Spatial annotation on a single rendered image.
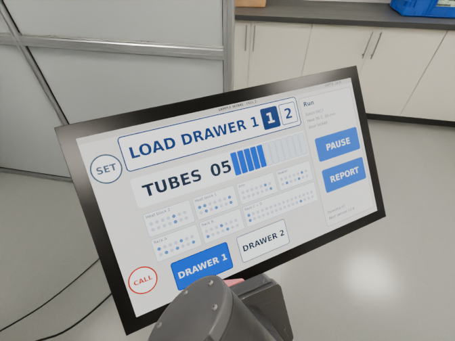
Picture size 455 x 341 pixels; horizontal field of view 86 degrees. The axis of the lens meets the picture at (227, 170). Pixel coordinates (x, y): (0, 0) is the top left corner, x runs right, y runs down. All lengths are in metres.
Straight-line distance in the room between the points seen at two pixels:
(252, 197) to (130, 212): 0.19
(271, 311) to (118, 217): 0.23
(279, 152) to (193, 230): 0.19
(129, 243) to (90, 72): 1.16
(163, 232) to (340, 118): 0.37
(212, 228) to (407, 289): 1.47
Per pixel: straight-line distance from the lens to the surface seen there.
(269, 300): 0.27
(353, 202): 0.53
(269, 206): 0.43
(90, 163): 0.38
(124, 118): 0.38
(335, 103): 0.51
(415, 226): 2.05
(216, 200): 0.39
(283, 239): 0.45
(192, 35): 1.14
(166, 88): 1.27
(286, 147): 0.44
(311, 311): 1.49
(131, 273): 0.41
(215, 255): 0.41
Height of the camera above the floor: 1.38
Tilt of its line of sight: 44 degrees down
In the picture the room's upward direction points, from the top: straight up
